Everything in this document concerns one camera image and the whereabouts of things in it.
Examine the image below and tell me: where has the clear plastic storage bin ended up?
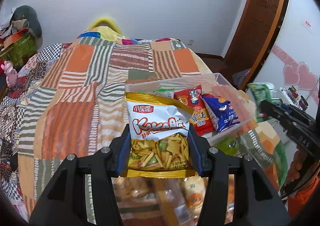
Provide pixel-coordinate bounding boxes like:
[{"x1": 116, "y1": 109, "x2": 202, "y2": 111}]
[{"x1": 125, "y1": 73, "x2": 257, "y2": 146}]

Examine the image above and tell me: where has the yellow white Kaka chips bag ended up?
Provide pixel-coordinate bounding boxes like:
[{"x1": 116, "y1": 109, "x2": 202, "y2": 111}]
[{"x1": 125, "y1": 92, "x2": 195, "y2": 179}]

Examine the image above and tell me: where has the green-edged clear snack bag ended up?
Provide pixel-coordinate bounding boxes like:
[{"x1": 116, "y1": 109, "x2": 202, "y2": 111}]
[{"x1": 152, "y1": 88, "x2": 174, "y2": 99}]

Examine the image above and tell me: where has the orange sleeve forearm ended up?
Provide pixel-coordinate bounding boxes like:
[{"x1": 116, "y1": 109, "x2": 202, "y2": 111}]
[{"x1": 287, "y1": 177, "x2": 319, "y2": 218}]

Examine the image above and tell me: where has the right hand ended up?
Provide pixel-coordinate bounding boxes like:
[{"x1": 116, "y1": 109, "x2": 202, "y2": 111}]
[{"x1": 286, "y1": 146, "x2": 307, "y2": 183}]

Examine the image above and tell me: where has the orange puffs clear bag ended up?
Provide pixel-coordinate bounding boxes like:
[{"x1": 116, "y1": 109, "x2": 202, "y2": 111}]
[{"x1": 225, "y1": 175, "x2": 235, "y2": 224}]

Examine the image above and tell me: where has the white stickered appliance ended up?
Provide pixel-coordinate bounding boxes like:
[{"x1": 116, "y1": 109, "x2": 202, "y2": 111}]
[{"x1": 277, "y1": 86, "x2": 309, "y2": 111}]

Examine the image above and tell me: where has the green round jelly cup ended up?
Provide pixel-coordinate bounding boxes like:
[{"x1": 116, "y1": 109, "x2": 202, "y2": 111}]
[{"x1": 216, "y1": 137, "x2": 239, "y2": 156}]

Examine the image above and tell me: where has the orange cartoon bread package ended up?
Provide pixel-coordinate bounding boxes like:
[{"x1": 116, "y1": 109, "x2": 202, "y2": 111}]
[{"x1": 181, "y1": 176, "x2": 207, "y2": 219}]

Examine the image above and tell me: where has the cream bread slice package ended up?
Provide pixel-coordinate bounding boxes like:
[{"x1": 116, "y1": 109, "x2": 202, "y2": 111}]
[{"x1": 114, "y1": 177, "x2": 149, "y2": 201}]

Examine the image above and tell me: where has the blue snack bag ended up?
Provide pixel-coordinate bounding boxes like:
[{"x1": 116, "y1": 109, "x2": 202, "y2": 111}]
[{"x1": 202, "y1": 94, "x2": 240, "y2": 133}]

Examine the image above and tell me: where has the gold-rimmed clear cookie tray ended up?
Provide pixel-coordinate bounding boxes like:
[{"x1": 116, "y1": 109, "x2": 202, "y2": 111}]
[{"x1": 153, "y1": 179, "x2": 194, "y2": 225}]

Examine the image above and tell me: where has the red snack bag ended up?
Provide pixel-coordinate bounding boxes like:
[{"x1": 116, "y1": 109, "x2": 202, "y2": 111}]
[{"x1": 174, "y1": 85, "x2": 214, "y2": 136}]

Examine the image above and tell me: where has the brown wooden door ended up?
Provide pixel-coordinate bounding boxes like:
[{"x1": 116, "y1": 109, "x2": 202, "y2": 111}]
[{"x1": 225, "y1": 0, "x2": 285, "y2": 89}]

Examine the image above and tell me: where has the patchwork quilt bedspread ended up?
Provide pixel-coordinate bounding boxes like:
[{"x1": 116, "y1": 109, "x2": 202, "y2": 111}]
[{"x1": 0, "y1": 36, "x2": 288, "y2": 226}]

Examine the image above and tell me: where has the pink plush toy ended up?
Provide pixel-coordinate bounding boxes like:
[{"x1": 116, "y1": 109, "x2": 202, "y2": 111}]
[{"x1": 1, "y1": 61, "x2": 18, "y2": 89}]

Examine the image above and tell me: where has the yellow pillow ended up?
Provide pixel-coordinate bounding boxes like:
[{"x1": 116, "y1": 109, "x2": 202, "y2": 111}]
[{"x1": 88, "y1": 17, "x2": 124, "y2": 42}]

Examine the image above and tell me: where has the clothes pile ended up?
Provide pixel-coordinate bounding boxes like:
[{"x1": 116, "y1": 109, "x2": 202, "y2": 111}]
[{"x1": 1, "y1": 5, "x2": 42, "y2": 38}]

